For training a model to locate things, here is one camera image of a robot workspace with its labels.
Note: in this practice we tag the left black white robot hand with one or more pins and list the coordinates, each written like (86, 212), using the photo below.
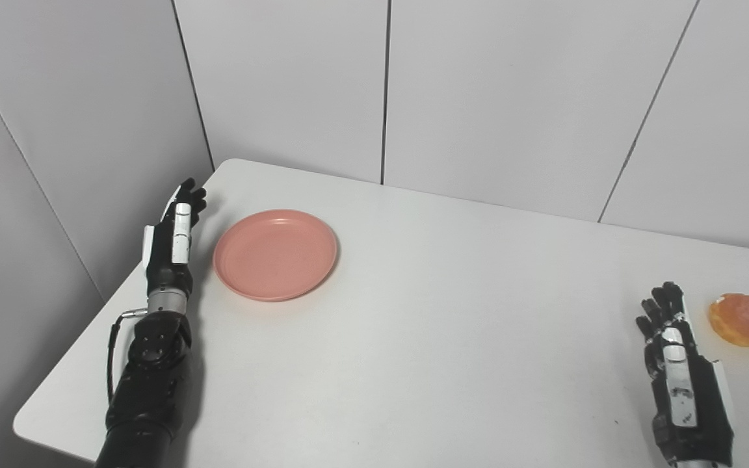
(170, 244)

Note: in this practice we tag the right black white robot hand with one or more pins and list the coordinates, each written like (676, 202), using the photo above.
(683, 383)

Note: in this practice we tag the golden cream puff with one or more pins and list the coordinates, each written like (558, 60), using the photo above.
(743, 319)

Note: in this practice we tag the pink round plate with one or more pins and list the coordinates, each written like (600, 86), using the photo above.
(275, 254)

